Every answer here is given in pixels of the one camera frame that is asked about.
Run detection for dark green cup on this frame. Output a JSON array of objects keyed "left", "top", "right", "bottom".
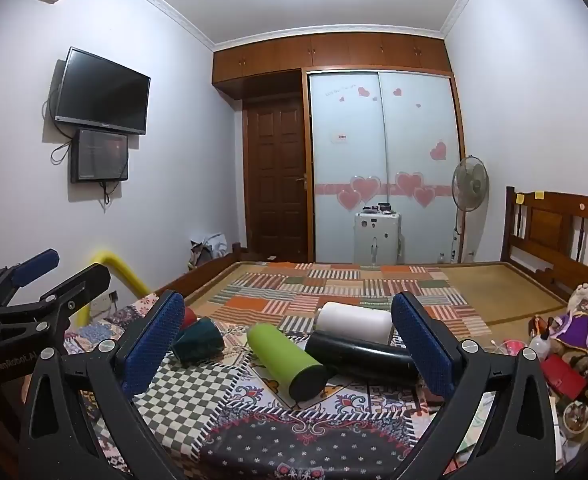
[{"left": 171, "top": 316, "right": 227, "bottom": 367}]

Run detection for standing pedestal fan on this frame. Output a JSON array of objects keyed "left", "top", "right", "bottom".
[{"left": 451, "top": 155, "right": 490, "bottom": 264}]

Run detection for red box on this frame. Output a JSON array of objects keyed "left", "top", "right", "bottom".
[{"left": 543, "top": 354, "right": 588, "bottom": 402}]

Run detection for clear plastic bottle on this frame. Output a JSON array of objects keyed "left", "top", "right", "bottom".
[{"left": 527, "top": 330, "right": 551, "bottom": 362}]

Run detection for brown wooden door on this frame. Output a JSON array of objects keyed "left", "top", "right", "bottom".
[{"left": 244, "top": 97, "right": 309, "bottom": 263}]

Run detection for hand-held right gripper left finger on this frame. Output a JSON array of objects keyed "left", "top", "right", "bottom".
[{"left": 18, "top": 290, "right": 187, "bottom": 480}]

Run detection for woven straw bed mat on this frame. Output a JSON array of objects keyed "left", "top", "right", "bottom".
[{"left": 186, "top": 260, "right": 568, "bottom": 342}]

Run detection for purple dressed doll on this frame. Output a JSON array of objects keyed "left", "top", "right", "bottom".
[{"left": 548, "top": 309, "right": 588, "bottom": 347}]

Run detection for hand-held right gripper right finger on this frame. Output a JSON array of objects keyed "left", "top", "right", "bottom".
[{"left": 391, "top": 290, "right": 571, "bottom": 480}]

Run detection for black monitor cable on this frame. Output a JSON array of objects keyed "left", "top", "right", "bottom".
[{"left": 100, "top": 180, "right": 123, "bottom": 207}]

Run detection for yellow padded tube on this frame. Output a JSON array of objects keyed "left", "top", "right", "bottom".
[{"left": 76, "top": 248, "right": 153, "bottom": 332}]

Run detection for checkered floral blanket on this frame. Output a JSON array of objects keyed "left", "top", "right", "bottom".
[{"left": 62, "top": 294, "right": 476, "bottom": 480}]

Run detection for wooden bed frame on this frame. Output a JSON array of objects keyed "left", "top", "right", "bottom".
[{"left": 155, "top": 186, "right": 588, "bottom": 307}]

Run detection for grey bag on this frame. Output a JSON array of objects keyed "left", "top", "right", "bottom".
[{"left": 189, "top": 232, "right": 230, "bottom": 269}]

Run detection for white wall socket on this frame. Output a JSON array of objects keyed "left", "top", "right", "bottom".
[{"left": 90, "top": 292, "right": 120, "bottom": 317}]

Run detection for white cup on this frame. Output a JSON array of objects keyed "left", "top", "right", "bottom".
[{"left": 315, "top": 301, "right": 394, "bottom": 345}]

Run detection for black looped cable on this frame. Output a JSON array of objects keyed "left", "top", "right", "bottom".
[{"left": 50, "top": 135, "right": 73, "bottom": 167}]

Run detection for heart-decorated sliding wardrobe doors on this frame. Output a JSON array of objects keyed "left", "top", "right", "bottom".
[{"left": 301, "top": 67, "right": 468, "bottom": 266}]

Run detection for wall-mounted black television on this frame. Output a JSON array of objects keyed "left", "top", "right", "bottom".
[{"left": 53, "top": 47, "right": 152, "bottom": 136}]

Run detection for wooden overhead cabinets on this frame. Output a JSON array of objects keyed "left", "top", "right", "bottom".
[{"left": 212, "top": 31, "right": 450, "bottom": 102}]

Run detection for small black wall monitor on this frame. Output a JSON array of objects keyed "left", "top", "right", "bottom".
[{"left": 70, "top": 128, "right": 130, "bottom": 184}]

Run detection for white boxy appliance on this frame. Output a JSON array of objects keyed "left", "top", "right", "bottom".
[{"left": 353, "top": 211, "right": 403, "bottom": 266}]

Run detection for striped patchwork blanket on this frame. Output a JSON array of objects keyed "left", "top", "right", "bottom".
[{"left": 208, "top": 262, "right": 493, "bottom": 342}]

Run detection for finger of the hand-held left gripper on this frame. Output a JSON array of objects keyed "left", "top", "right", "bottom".
[
  {"left": 0, "top": 248, "right": 61, "bottom": 313},
  {"left": 0, "top": 262, "right": 112, "bottom": 343}
]

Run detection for black cup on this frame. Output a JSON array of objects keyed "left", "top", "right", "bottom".
[{"left": 304, "top": 332, "right": 421, "bottom": 381}]

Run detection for lime green cup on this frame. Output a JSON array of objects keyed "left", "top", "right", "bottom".
[{"left": 246, "top": 323, "right": 329, "bottom": 402}]

